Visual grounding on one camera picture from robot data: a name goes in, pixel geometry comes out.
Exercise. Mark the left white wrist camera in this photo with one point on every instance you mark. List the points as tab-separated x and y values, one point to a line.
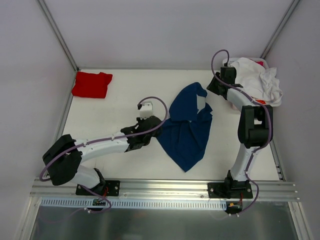
145	110

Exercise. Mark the right aluminium frame post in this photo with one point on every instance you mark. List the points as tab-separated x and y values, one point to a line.
280	27

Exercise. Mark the white t shirt pile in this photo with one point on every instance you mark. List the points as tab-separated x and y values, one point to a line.
257	81

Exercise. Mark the aluminium frame post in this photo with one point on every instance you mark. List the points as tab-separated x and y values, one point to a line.
280	27
57	33

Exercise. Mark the blue mickey t shirt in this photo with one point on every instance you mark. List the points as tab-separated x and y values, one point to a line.
186	132

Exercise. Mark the orange t shirt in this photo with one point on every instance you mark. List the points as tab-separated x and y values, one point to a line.
259	101

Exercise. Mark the pink garment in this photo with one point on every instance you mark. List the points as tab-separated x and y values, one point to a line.
260	63

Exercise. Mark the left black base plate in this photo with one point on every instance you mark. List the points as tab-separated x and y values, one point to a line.
111	188

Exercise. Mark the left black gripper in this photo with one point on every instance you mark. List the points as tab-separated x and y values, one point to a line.
152	128

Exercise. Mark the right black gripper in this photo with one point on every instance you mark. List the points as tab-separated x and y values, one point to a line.
214	86

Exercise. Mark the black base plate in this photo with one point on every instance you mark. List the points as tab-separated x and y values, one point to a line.
235	190
111	188

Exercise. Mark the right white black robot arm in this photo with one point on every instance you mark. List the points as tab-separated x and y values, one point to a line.
255	131

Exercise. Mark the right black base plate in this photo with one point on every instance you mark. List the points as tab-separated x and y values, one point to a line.
235	190

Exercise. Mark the left aluminium frame post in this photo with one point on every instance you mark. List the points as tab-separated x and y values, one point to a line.
57	33

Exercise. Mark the folded red t shirt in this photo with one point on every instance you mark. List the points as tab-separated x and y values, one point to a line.
91	85

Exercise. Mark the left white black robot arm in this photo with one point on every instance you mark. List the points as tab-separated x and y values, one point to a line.
64	159

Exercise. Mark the white slotted cable duct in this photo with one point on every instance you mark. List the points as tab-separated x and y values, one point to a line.
154	204

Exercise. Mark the aluminium mounting rail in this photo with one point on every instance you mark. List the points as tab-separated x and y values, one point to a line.
154	189

